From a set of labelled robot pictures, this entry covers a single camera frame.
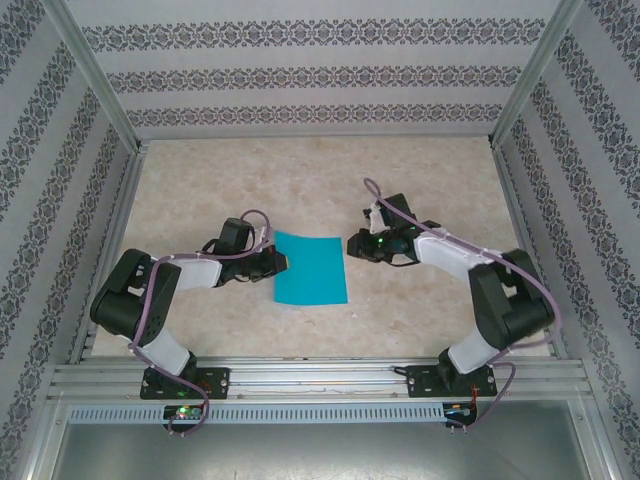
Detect turquoise cloth sheet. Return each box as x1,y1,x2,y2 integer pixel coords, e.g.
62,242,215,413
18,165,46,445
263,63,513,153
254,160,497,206
272,229,350,306

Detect steel sheet panel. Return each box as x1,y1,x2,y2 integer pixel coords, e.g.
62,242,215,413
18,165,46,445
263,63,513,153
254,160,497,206
49,423,596,480

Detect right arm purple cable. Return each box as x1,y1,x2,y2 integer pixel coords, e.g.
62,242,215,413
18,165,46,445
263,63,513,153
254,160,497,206
363,177,564,436

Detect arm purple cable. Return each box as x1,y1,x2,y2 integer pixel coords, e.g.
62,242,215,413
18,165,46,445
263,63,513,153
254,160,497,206
363,177,564,436
128,209,274,437

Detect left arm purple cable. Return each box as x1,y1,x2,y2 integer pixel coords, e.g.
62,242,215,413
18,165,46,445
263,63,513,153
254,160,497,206
128,209,274,437

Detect aluminium table side rail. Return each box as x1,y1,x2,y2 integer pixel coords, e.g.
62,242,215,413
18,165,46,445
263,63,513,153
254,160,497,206
67,142,151,364
489,139,571,361

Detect wide aluminium mounting rail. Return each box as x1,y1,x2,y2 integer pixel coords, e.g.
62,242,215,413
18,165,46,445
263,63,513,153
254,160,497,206
47,357,594,401

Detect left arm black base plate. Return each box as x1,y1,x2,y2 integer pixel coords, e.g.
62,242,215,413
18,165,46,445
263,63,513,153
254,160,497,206
139,367,232,401

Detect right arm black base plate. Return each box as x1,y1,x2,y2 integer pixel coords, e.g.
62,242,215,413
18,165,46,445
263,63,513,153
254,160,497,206
407,363,500,400

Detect slotted grey cable duct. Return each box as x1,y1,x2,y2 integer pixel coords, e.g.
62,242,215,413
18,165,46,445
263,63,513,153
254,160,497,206
67,403,446,425

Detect aluminium frame post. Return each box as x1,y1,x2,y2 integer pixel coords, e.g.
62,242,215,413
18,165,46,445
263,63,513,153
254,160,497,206
487,0,586,149
38,0,151,156

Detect aluminium lower frame strut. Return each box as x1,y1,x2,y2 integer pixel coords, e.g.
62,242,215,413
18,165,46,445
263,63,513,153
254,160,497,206
19,394,71,480
567,397,626,480

